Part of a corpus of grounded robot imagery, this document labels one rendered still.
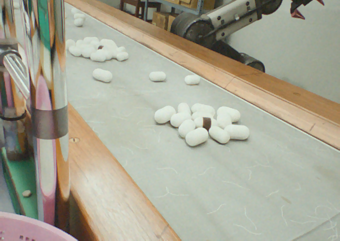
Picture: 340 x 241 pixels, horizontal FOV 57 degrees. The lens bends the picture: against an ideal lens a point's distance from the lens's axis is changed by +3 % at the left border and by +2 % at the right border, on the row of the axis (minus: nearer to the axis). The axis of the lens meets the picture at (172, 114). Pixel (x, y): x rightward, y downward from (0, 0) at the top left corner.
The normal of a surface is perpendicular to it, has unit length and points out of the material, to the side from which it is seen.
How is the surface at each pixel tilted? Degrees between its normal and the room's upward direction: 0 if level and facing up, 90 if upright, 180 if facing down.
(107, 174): 0
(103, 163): 0
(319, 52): 90
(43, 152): 90
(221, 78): 45
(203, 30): 90
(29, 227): 75
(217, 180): 0
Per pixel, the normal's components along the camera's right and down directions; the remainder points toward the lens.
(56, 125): 0.69, 0.40
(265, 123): 0.13, -0.89
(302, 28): -0.85, 0.13
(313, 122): -0.48, -0.51
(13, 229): -0.14, 0.17
